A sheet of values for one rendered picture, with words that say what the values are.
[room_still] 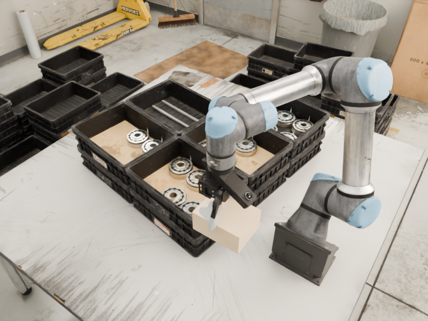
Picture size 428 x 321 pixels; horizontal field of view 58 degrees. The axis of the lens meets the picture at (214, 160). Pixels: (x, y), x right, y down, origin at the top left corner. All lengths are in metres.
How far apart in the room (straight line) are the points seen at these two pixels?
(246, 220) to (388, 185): 0.99
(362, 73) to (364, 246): 0.76
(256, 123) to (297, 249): 0.61
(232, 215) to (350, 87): 0.50
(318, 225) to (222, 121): 0.65
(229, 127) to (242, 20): 3.98
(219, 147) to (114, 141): 1.01
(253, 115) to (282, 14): 3.68
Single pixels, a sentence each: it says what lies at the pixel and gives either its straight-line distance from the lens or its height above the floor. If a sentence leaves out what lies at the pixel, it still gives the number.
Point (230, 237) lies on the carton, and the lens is 1.10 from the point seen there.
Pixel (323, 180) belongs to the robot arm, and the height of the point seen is 1.02.
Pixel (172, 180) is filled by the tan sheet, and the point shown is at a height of 0.83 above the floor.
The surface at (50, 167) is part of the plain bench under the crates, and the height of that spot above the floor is 0.70.
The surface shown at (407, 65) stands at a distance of 4.06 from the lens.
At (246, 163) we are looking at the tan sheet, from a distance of 1.72.
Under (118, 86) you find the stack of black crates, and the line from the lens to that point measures 3.21.
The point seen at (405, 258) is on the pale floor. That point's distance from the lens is 2.65.
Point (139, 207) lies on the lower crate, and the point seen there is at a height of 0.73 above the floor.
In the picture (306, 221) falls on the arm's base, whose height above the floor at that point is 0.92.
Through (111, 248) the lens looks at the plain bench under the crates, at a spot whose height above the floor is 0.70.
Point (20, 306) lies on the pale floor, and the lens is 2.47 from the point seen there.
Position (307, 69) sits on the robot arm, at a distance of 1.26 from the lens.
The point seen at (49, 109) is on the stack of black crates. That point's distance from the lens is 2.87.
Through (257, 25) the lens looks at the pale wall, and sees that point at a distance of 4.76.
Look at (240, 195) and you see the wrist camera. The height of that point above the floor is 1.24.
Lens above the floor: 1.97
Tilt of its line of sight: 41 degrees down
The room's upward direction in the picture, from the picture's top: straight up
